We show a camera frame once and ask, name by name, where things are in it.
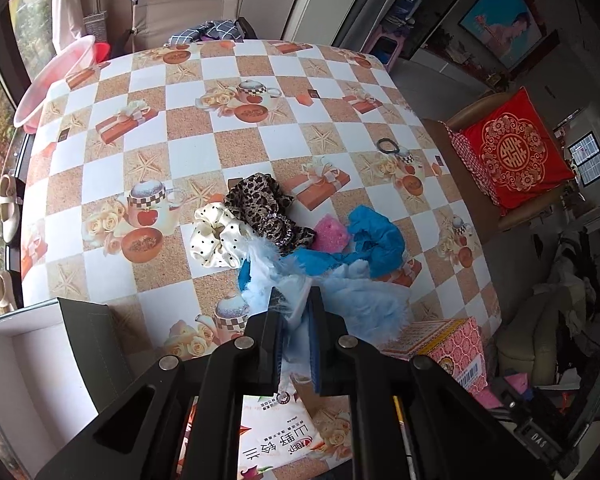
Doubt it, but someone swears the large pink sponge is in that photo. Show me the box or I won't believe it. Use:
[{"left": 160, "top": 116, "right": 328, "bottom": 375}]
[{"left": 312, "top": 214, "right": 353, "bottom": 252}]

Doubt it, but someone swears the blue crinkled cloth cover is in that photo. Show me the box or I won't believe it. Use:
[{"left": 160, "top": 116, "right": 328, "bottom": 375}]
[
  {"left": 347, "top": 205, "right": 407, "bottom": 281},
  {"left": 280, "top": 247, "right": 366, "bottom": 281}
]

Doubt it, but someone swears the leopard print scrunchie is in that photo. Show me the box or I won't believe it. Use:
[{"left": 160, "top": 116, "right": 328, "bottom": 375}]
[{"left": 223, "top": 173, "right": 316, "bottom": 251}]

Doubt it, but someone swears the pink patterned cardboard box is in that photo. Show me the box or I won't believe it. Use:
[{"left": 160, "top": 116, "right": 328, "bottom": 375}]
[{"left": 380, "top": 317, "right": 489, "bottom": 396}]

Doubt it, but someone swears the plaid cloth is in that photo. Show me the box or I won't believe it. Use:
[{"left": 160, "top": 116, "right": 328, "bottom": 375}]
[{"left": 169, "top": 20, "right": 246, "bottom": 46}]

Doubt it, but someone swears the beige folding chair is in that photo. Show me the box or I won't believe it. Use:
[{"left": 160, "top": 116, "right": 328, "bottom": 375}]
[{"left": 129, "top": 0, "right": 244, "bottom": 54}]

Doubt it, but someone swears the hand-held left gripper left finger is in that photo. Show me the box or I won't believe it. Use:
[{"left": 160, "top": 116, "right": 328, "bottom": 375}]
[{"left": 35, "top": 287, "right": 286, "bottom": 480}]

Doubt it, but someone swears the grey box with white inside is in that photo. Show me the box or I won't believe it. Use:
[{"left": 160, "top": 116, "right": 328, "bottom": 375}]
[{"left": 0, "top": 297, "right": 146, "bottom": 480}]

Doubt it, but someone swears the wall poster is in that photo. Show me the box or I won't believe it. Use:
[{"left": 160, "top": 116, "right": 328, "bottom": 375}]
[{"left": 457, "top": 0, "right": 549, "bottom": 69}]

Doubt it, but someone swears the checkered printed tablecloth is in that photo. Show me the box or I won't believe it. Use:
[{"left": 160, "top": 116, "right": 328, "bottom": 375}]
[{"left": 20, "top": 39, "right": 504, "bottom": 480}]

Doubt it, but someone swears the light blue fluffy scrunchie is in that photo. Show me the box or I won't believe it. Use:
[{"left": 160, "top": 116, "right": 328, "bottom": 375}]
[{"left": 237, "top": 237, "right": 412, "bottom": 363}]

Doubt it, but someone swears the white printed packet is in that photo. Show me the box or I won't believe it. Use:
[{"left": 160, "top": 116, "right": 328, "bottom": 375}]
[{"left": 180, "top": 380, "right": 356, "bottom": 480}]

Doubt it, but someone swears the white polka dot scrunchie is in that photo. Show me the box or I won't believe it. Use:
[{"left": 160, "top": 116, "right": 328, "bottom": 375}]
[{"left": 189, "top": 203, "right": 255, "bottom": 269}]

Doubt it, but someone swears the pink plastic stool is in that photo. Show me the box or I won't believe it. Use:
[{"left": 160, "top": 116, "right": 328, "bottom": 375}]
[{"left": 365, "top": 30, "right": 407, "bottom": 69}]

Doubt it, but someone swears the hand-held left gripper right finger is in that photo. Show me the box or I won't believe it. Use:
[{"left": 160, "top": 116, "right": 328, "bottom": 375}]
[{"left": 307, "top": 285, "right": 556, "bottom": 480}]

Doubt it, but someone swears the pink plastic basin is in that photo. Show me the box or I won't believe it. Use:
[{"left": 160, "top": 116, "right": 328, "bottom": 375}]
[{"left": 14, "top": 35, "right": 99, "bottom": 134}]

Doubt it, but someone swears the red checkered cloth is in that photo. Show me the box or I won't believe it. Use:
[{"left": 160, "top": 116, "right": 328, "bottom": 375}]
[{"left": 445, "top": 124, "right": 502, "bottom": 206}]

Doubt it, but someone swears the wooden armchair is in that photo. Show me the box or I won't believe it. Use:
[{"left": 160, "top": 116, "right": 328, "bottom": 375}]
[{"left": 422, "top": 91, "right": 583, "bottom": 242}]

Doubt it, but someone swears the red embroidered cushion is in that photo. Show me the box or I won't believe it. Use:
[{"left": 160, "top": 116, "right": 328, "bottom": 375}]
[{"left": 457, "top": 87, "right": 577, "bottom": 209}]

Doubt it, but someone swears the cream shoe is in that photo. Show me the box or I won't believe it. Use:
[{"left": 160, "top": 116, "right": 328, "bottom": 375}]
[
  {"left": 0, "top": 175, "right": 27, "bottom": 244},
  {"left": 0, "top": 270, "right": 19, "bottom": 312}
]

